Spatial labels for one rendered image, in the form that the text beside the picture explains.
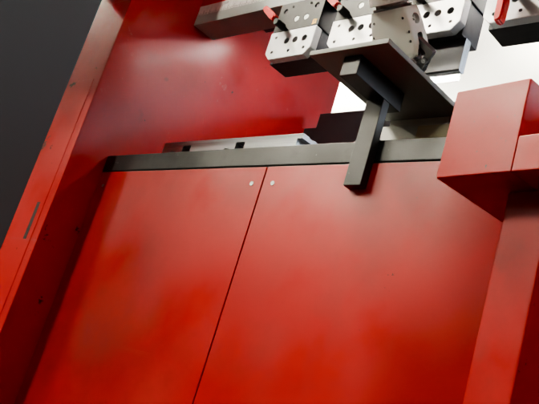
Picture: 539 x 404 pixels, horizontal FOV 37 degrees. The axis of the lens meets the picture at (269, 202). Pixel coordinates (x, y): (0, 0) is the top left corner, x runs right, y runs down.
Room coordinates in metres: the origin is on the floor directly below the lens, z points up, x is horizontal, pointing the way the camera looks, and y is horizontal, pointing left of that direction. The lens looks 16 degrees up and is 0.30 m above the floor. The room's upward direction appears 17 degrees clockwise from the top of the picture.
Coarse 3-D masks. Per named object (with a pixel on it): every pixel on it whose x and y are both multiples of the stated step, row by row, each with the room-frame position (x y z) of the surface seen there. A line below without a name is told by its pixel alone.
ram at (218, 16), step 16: (208, 0) 2.04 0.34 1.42; (224, 0) 1.99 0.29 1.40; (272, 0) 1.84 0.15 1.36; (288, 0) 1.79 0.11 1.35; (208, 16) 2.02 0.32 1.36; (224, 16) 1.97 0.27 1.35; (240, 16) 1.93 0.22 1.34; (256, 16) 1.90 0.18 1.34; (208, 32) 2.07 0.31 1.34; (224, 32) 2.04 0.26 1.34; (240, 32) 2.02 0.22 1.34
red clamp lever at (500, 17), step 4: (500, 0) 1.30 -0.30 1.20; (504, 0) 1.30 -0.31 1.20; (508, 0) 1.30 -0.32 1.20; (496, 4) 1.30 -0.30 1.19; (500, 4) 1.30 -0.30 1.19; (504, 4) 1.30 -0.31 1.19; (508, 4) 1.30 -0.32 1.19; (496, 8) 1.30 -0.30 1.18; (500, 8) 1.30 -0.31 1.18; (504, 8) 1.30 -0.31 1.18; (508, 8) 1.31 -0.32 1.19; (496, 12) 1.30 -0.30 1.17; (500, 12) 1.30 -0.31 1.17; (504, 12) 1.30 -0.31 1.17; (496, 16) 1.30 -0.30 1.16; (500, 16) 1.30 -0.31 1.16; (504, 16) 1.30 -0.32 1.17; (496, 20) 1.30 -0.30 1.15; (500, 20) 1.30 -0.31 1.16; (504, 20) 1.30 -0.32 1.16; (500, 24) 1.31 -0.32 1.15
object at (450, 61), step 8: (448, 40) 1.45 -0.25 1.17; (456, 40) 1.44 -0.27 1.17; (464, 40) 1.43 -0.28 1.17; (440, 48) 1.47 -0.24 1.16; (448, 48) 1.45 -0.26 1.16; (456, 48) 1.44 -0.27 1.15; (464, 48) 1.43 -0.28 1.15; (440, 56) 1.46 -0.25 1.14; (448, 56) 1.45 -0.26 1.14; (456, 56) 1.43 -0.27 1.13; (464, 56) 1.43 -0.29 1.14; (432, 64) 1.47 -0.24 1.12; (440, 64) 1.46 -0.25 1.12; (448, 64) 1.44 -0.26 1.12; (456, 64) 1.43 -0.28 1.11; (464, 64) 1.44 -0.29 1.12; (432, 72) 1.47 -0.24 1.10; (440, 72) 1.46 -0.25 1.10; (448, 72) 1.45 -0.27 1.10; (456, 72) 1.44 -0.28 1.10; (432, 80) 1.48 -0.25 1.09; (440, 80) 1.46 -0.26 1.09; (448, 80) 1.45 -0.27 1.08; (456, 80) 1.43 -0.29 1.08
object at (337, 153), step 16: (320, 144) 1.45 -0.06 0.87; (336, 144) 1.42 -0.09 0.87; (352, 144) 1.40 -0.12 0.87; (384, 144) 1.34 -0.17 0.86; (400, 144) 1.31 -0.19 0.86; (416, 144) 1.29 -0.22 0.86; (432, 144) 1.27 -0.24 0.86; (112, 160) 1.96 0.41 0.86; (128, 160) 1.91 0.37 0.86; (144, 160) 1.86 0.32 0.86; (160, 160) 1.81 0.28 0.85; (176, 160) 1.77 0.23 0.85; (192, 160) 1.73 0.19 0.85; (208, 160) 1.69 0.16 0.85; (224, 160) 1.65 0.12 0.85; (240, 160) 1.61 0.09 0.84; (256, 160) 1.58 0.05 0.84; (272, 160) 1.54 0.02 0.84; (288, 160) 1.51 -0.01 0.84; (304, 160) 1.48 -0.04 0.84; (320, 160) 1.45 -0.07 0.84; (336, 160) 1.42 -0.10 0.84; (384, 160) 1.33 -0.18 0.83; (400, 160) 1.31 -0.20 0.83; (416, 160) 1.29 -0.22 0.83; (432, 160) 1.26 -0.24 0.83
